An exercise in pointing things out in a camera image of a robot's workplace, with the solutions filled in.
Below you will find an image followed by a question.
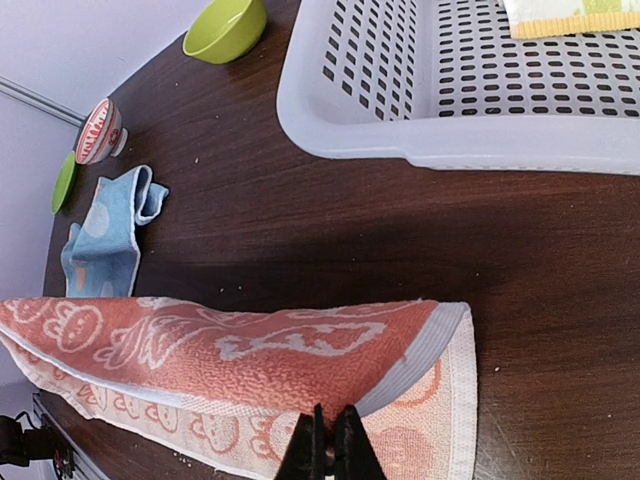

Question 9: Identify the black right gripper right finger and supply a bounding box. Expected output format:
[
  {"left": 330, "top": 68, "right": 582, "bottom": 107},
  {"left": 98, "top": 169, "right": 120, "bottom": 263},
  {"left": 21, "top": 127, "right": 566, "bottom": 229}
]
[{"left": 334, "top": 405, "right": 387, "bottom": 480}]

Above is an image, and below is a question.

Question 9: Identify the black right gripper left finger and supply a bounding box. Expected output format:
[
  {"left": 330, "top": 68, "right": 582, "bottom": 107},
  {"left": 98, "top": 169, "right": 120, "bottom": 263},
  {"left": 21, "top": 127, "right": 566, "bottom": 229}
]
[{"left": 274, "top": 404, "right": 326, "bottom": 480}]

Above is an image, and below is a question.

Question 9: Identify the orange bunny towel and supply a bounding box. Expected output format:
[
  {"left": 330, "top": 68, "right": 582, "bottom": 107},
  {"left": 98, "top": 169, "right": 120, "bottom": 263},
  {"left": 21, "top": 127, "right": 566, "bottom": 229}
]
[{"left": 1, "top": 297, "right": 477, "bottom": 479}]

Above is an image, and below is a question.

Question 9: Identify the white perforated plastic basket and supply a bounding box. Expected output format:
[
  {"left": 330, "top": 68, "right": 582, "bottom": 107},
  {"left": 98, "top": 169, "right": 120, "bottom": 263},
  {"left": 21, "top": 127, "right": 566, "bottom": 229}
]
[{"left": 277, "top": 1, "right": 639, "bottom": 175}]

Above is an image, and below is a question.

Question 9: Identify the blue mickey dotted towel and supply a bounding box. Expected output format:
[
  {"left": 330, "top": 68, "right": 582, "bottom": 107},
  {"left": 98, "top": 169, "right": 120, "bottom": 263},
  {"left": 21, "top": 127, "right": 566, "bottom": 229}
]
[{"left": 61, "top": 165, "right": 169, "bottom": 298}]

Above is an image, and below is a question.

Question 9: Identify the green plastic plate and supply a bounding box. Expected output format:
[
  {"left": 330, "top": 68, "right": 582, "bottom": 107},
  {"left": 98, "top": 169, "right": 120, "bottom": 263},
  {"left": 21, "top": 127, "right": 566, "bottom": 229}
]
[{"left": 51, "top": 151, "right": 77, "bottom": 215}]

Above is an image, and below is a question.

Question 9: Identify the red patterned ceramic bowl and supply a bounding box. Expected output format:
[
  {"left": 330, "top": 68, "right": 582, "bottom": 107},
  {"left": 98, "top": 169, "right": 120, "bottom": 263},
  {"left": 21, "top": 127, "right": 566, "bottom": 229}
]
[{"left": 75, "top": 98, "right": 129, "bottom": 165}]

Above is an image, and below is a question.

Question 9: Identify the green plastic bowl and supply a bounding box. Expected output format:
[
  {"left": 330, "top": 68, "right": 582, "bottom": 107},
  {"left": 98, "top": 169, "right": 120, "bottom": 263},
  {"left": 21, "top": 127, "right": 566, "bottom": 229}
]
[{"left": 182, "top": 0, "right": 268, "bottom": 65}]

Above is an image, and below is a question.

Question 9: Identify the rolled green yellow towel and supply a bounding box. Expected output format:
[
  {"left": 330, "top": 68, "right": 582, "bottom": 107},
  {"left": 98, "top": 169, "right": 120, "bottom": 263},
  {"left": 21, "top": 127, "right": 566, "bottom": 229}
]
[{"left": 497, "top": 0, "right": 639, "bottom": 40}]

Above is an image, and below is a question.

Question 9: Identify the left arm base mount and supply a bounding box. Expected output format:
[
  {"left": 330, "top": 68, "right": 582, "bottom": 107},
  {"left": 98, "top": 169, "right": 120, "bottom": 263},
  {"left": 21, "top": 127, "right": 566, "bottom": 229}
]
[{"left": 0, "top": 394, "right": 101, "bottom": 480}]

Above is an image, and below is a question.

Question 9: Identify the left aluminium frame post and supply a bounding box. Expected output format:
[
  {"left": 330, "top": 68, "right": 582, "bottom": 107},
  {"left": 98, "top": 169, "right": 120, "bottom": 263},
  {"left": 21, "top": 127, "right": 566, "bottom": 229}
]
[{"left": 0, "top": 77, "right": 85, "bottom": 127}]

